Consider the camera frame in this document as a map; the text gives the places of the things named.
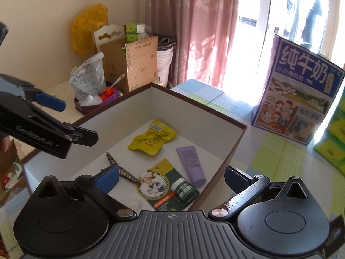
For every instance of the brown cardboard storage box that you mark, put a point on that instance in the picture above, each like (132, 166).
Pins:
(214, 135)

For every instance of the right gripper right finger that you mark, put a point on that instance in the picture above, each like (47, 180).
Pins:
(246, 188)

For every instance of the brown cardboard carton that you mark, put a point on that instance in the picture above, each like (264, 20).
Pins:
(136, 61)

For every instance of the pink curtain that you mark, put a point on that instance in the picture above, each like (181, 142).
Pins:
(204, 30)

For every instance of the yellow snack packet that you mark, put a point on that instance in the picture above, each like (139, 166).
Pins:
(153, 139)

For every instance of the yellow plastic bag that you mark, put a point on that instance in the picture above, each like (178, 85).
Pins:
(87, 22)

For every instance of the leopard print hair claw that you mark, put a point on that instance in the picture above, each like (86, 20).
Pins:
(121, 169)

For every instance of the purple cream tube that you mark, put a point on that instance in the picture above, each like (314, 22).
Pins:
(191, 163)

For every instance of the purple gift box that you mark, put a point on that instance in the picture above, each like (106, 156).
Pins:
(92, 103)

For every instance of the white plastic bag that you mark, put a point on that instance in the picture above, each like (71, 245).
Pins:
(88, 80)

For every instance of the green tissue pack stack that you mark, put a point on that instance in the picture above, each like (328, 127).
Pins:
(331, 146)

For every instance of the green ointment blister card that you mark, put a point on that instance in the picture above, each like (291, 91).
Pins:
(169, 187)

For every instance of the blue milk carton box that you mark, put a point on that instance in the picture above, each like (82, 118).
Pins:
(299, 91)

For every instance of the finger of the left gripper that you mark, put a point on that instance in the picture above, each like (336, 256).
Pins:
(31, 125)
(36, 95)

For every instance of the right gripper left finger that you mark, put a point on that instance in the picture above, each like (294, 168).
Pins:
(99, 186)

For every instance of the person's hand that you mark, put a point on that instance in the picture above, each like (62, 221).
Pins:
(5, 144)

